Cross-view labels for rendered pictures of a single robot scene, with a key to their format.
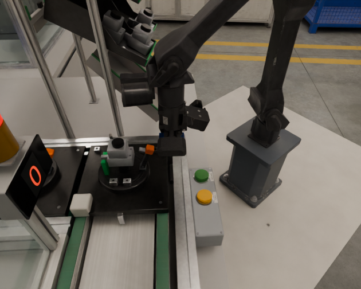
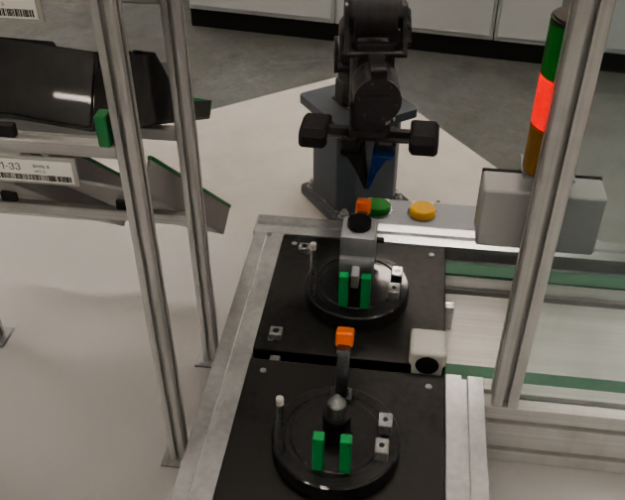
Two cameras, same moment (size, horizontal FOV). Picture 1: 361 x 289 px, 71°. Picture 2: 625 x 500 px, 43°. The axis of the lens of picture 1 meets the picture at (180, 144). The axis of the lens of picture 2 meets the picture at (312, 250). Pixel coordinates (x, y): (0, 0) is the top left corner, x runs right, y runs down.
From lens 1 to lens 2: 103 cm
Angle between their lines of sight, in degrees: 58
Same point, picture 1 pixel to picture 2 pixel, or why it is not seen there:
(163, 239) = (490, 269)
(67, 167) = (318, 383)
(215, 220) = (464, 209)
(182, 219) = (461, 240)
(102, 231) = (459, 358)
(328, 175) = not seen: hidden behind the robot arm
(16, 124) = not seen: outside the picture
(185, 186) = (396, 229)
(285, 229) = (446, 188)
